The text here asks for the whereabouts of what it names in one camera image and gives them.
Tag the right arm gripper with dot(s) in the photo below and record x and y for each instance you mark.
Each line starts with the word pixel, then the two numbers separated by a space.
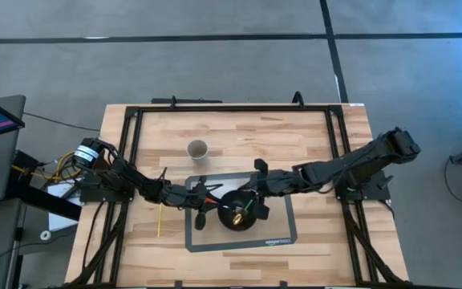
pixel 264 186

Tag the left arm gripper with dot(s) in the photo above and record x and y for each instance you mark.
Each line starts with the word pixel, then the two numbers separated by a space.
pixel 203 198

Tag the thin yellow strip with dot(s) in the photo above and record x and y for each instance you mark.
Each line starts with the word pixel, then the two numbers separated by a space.
pixel 159 222

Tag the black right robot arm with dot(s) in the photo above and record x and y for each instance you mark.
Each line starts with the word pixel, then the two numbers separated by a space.
pixel 355 162

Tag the black aluminium table frame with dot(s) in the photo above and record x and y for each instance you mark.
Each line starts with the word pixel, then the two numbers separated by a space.
pixel 235 108

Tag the black hook clamp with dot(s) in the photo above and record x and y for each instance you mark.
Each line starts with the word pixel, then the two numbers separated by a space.
pixel 297 98

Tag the silicone baking mat black border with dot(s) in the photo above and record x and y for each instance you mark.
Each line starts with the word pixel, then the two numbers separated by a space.
pixel 255 238

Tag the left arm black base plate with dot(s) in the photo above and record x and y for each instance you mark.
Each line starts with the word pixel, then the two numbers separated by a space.
pixel 102 195

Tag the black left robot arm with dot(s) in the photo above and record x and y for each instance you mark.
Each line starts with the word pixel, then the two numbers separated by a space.
pixel 134 180

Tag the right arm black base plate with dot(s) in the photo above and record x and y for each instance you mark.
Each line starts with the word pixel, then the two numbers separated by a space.
pixel 371 192

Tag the black bowl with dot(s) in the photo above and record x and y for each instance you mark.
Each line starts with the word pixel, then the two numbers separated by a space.
pixel 235 212

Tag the grey paper cup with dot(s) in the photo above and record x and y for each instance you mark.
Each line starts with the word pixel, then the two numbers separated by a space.
pixel 197 149

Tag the white tape roll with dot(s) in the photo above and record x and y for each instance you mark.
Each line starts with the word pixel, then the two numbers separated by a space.
pixel 45 235

